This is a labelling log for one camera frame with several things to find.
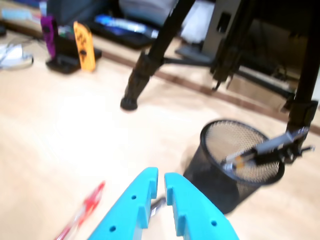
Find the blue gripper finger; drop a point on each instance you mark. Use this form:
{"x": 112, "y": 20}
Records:
{"x": 130, "y": 207}
{"x": 197, "y": 212}

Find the red clear pen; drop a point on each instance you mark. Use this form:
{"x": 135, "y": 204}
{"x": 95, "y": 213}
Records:
{"x": 90, "y": 202}

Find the black mesh pen holder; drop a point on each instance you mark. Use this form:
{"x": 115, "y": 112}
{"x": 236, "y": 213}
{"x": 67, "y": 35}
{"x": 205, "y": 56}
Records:
{"x": 212, "y": 185}

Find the black controller charging dock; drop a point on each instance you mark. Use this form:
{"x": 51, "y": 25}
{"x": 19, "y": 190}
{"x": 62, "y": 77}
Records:
{"x": 62, "y": 63}

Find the orange game controller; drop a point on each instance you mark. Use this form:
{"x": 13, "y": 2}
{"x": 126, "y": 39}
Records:
{"x": 85, "y": 47}

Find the blue white package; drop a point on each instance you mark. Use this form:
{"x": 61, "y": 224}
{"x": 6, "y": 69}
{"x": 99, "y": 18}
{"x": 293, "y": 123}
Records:
{"x": 117, "y": 22}

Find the white power adapter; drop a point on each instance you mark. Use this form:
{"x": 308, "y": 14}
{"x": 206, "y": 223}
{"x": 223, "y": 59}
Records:
{"x": 12, "y": 53}

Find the dark bulky bag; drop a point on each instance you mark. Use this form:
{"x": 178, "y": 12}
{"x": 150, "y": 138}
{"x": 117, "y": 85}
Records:
{"x": 75, "y": 12}

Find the black camera tripod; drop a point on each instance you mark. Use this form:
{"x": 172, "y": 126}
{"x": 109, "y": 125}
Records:
{"x": 140, "y": 75}

